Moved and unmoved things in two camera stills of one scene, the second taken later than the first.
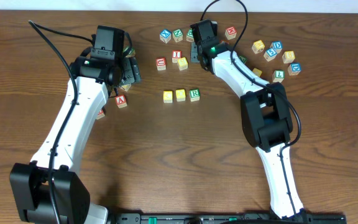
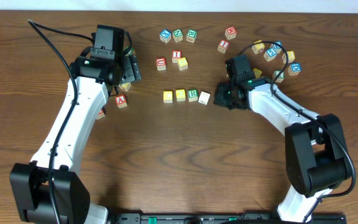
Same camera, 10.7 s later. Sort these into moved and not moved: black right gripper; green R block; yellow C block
Moved: black right gripper
Not moved: green R block; yellow C block
